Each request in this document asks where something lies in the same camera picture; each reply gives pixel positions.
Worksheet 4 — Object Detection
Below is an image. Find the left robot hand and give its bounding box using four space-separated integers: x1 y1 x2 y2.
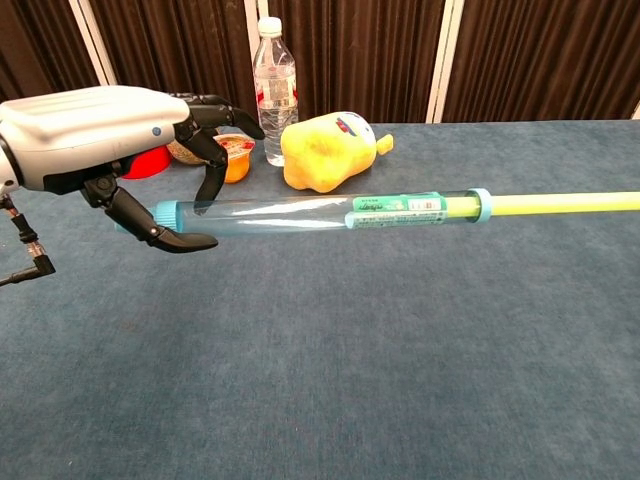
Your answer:
0 85 266 255

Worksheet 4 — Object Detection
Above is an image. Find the blue yellow water pump toy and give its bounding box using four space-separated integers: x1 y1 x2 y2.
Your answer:
113 187 496 237

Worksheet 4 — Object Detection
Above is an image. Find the red tape roll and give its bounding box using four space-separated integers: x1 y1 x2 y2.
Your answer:
121 144 173 180

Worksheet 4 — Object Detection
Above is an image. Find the glass jar black lid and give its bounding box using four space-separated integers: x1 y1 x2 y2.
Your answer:
166 134 216 166

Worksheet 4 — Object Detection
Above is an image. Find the orange jelly cup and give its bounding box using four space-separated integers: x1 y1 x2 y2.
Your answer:
212 133 257 185

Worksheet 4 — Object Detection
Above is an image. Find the clear plastic water bottle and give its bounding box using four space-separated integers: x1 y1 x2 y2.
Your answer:
252 16 300 168

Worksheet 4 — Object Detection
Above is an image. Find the yellow plush toy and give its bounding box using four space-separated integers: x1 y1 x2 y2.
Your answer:
279 111 395 194

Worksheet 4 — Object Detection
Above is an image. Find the blue table cover cloth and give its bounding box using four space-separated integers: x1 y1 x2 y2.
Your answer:
0 118 640 480

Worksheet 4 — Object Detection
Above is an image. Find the brown screen panel white frame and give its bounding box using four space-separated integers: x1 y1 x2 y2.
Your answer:
79 0 261 129
0 0 121 104
424 0 640 124
243 0 456 125

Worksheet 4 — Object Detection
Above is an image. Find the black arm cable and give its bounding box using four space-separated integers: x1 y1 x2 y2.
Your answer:
0 194 57 289

